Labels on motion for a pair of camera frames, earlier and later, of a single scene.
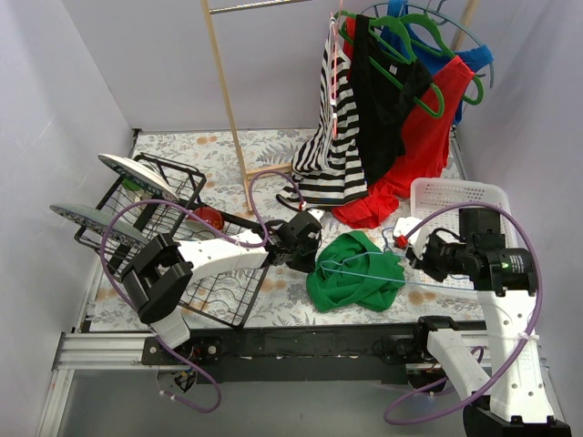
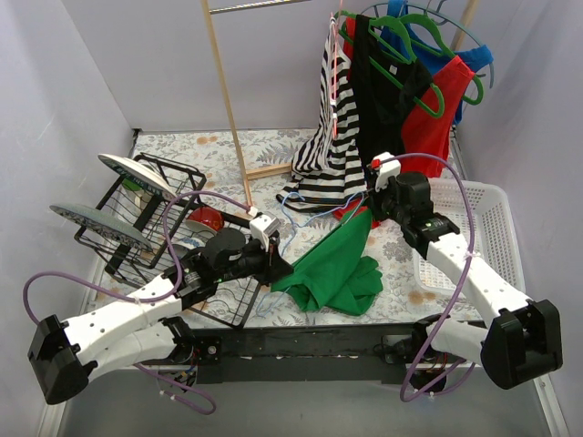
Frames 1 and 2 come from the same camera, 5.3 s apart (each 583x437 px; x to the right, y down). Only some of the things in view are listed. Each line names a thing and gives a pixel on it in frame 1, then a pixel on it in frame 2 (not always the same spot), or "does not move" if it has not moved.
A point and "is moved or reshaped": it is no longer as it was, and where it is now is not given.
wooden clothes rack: (209, 6) does not move
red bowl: (209, 215) does not move
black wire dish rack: (149, 198) does not move
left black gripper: (297, 253) → (268, 262)
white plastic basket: (436, 207) does not move
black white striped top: (328, 168) does not move
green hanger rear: (444, 48) does not move
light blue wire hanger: (386, 251) → (295, 227)
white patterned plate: (138, 174) does not move
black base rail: (367, 353) does not move
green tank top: (353, 269) is moved or reshaped
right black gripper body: (428, 256) → (380, 197)
